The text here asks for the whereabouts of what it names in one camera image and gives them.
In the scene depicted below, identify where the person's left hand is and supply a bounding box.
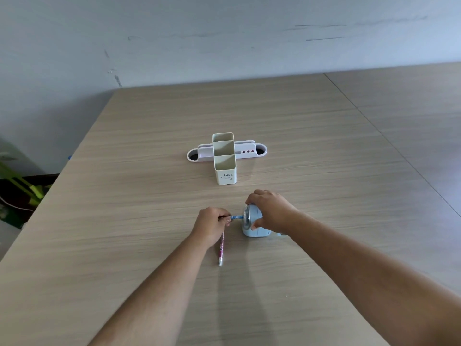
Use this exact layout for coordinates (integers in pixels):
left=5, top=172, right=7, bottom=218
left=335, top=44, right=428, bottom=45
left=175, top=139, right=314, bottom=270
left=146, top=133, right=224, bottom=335
left=190, top=207, right=233, bottom=249

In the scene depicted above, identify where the person's right hand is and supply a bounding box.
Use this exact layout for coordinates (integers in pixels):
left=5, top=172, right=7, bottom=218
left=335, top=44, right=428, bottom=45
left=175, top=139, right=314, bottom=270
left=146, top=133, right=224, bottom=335
left=245, top=189, right=300, bottom=235

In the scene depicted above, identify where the light blue pencil sharpener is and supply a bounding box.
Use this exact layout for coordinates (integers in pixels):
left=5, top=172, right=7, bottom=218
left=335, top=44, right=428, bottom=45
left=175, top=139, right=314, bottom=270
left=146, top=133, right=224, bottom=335
left=241, top=203, right=283, bottom=238

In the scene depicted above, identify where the white desk organizer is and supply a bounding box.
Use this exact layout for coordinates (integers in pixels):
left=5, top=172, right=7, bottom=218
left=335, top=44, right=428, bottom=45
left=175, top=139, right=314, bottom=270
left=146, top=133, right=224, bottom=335
left=186, top=132, right=268, bottom=185

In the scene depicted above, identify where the person's left forearm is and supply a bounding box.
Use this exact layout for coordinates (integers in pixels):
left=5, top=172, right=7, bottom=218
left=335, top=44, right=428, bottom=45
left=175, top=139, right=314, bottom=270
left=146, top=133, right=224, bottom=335
left=88, top=234, right=210, bottom=346

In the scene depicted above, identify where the person's right forearm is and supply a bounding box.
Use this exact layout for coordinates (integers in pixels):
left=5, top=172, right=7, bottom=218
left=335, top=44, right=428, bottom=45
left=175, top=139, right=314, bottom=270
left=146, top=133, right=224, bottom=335
left=286, top=210, right=461, bottom=346

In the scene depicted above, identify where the green broom dustpan set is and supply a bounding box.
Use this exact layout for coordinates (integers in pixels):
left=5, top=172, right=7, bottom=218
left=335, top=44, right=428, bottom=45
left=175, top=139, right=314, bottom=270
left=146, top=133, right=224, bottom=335
left=0, top=160, right=48, bottom=208

